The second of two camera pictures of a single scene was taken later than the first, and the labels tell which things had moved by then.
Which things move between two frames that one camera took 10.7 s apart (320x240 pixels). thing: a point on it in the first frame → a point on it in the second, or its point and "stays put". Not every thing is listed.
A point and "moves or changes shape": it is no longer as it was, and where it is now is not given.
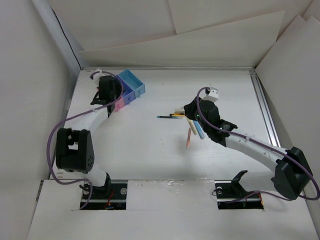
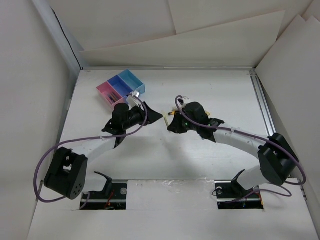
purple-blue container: x=128 y=94 stays put
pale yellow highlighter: x=192 y=126 moves or changes shape
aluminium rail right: x=265 y=109 stays put
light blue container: x=133 y=82 stays put
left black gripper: x=118 y=87 → x=152 y=116
